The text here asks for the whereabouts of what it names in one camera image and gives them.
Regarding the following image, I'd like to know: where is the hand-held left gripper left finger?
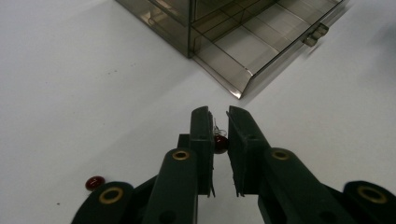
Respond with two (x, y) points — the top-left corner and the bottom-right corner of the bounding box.
(141, 105), (217, 224)

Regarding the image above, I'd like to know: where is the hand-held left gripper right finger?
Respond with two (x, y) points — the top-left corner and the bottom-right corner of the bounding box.
(226, 105), (357, 224)

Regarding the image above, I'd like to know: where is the small black object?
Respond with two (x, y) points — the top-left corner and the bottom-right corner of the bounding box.
(212, 119), (230, 155)

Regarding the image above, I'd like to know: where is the dark red bead earring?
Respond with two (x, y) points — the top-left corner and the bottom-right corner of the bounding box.
(84, 175), (106, 192)

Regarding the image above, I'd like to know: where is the smoky clear drawer box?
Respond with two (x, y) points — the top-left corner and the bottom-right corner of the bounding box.
(115, 0), (280, 60)

